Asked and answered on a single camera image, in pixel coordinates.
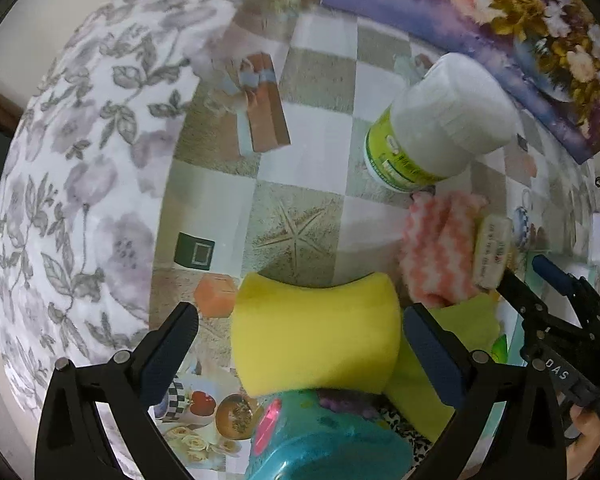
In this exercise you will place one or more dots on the floral painting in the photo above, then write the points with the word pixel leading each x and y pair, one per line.
pixel 485 35

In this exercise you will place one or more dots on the person's right hand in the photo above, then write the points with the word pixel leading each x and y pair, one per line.
pixel 585 427

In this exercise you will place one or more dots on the leopard print cloth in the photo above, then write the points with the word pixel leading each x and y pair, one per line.
pixel 405 432

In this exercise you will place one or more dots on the grey floral blanket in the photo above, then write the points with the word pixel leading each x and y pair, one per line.
pixel 80 185

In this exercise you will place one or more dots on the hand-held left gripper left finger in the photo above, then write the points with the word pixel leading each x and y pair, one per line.
pixel 166 360

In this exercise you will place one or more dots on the small white packet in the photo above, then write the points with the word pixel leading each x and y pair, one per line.
pixel 492 252

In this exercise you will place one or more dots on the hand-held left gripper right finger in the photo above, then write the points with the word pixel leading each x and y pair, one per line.
pixel 430 355

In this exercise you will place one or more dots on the pink white zigzag towel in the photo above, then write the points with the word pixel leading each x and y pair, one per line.
pixel 437 250

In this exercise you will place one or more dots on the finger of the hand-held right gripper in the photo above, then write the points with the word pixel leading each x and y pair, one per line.
pixel 522 305
pixel 550 271

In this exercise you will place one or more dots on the yellow sponge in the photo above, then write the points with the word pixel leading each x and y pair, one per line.
pixel 315 332

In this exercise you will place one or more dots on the yellow-green cloth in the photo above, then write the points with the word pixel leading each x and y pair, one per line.
pixel 447 355

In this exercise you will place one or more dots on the white bottle green label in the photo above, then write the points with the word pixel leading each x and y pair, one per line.
pixel 440 125

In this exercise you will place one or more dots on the checked printed tablecloth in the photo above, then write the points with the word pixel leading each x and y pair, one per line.
pixel 310 180

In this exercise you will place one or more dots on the teal plastic container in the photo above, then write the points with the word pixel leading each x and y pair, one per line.
pixel 320 442

